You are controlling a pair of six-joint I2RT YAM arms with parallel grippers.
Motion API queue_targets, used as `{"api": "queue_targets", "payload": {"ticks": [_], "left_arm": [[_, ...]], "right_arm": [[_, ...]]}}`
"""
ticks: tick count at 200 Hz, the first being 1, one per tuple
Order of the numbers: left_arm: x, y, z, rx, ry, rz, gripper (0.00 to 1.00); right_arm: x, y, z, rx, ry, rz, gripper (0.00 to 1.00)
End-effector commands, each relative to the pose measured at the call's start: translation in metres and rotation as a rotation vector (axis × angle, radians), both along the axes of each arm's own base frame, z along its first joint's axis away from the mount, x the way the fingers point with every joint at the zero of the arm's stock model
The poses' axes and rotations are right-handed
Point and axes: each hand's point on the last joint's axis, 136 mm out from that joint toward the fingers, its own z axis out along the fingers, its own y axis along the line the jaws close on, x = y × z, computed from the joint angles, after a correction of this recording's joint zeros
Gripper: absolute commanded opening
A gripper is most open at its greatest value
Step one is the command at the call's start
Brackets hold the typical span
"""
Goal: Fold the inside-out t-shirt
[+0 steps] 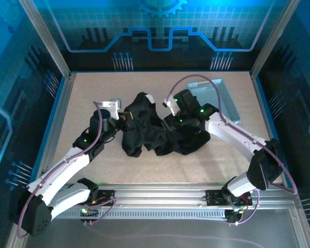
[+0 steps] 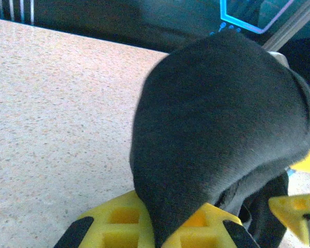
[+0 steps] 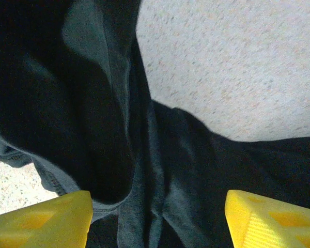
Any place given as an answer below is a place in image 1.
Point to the black t-shirt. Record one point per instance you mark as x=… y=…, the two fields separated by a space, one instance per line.
x=144 y=134

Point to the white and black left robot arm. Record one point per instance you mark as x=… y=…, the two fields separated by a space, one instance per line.
x=67 y=165

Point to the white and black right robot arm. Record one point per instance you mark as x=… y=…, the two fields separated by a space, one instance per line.
x=230 y=131

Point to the grey perforated plastic basket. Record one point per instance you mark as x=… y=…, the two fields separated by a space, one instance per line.
x=230 y=103

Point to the grey sheet metal panel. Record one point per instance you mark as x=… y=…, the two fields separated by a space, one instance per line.
x=157 y=232

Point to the aluminium table side rail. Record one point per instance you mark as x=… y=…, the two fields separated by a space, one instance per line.
x=54 y=124

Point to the aluminium front rail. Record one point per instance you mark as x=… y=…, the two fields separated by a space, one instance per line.
x=157 y=193

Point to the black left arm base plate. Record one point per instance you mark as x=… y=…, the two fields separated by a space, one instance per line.
x=107 y=197

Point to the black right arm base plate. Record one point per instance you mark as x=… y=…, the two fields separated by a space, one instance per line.
x=214 y=197

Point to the aluminium frame post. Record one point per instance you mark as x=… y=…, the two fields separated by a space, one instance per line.
x=47 y=38
x=274 y=38

